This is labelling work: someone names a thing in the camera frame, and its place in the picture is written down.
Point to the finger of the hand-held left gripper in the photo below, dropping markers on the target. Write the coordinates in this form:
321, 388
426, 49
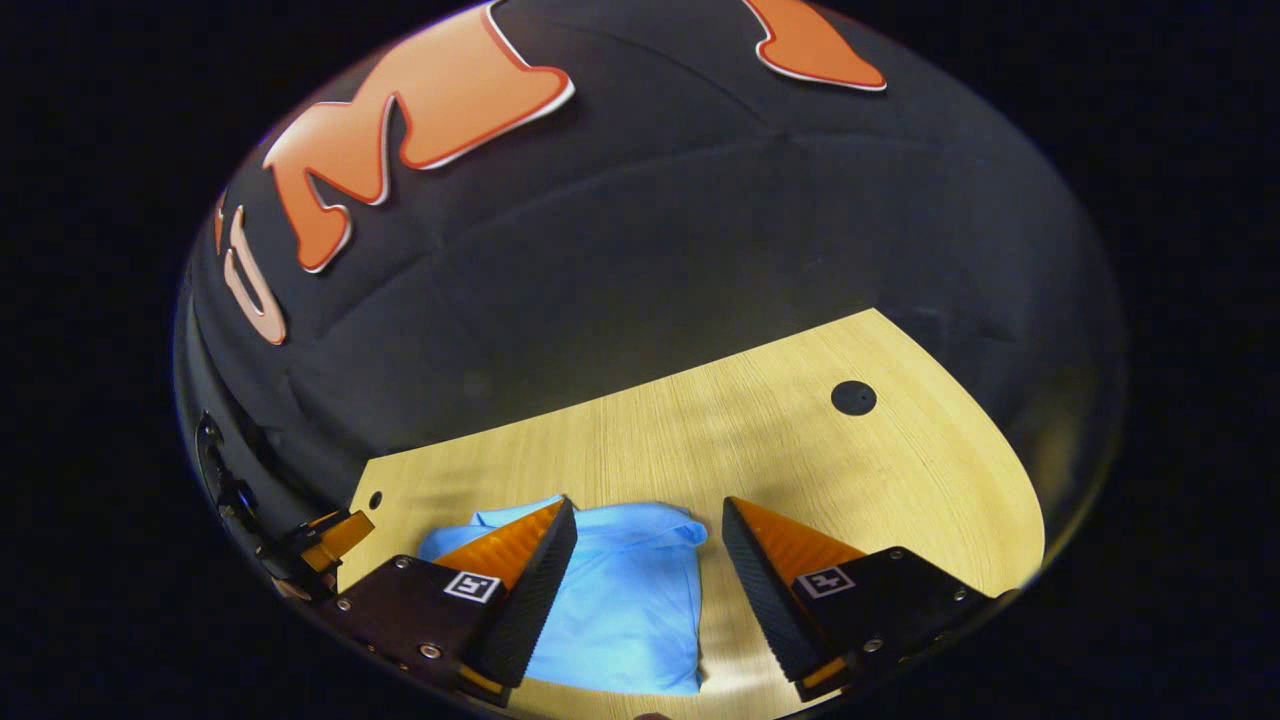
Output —
338, 535

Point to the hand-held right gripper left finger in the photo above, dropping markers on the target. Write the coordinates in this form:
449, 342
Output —
530, 600

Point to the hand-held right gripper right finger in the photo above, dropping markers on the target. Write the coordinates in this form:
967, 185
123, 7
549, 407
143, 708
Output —
765, 595

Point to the light blue T-shirt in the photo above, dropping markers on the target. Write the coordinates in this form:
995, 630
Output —
630, 600

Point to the large black table grommet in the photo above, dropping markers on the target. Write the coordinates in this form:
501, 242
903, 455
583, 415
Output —
853, 398

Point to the black backdrop cloth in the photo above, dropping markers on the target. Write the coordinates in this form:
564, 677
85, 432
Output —
650, 220

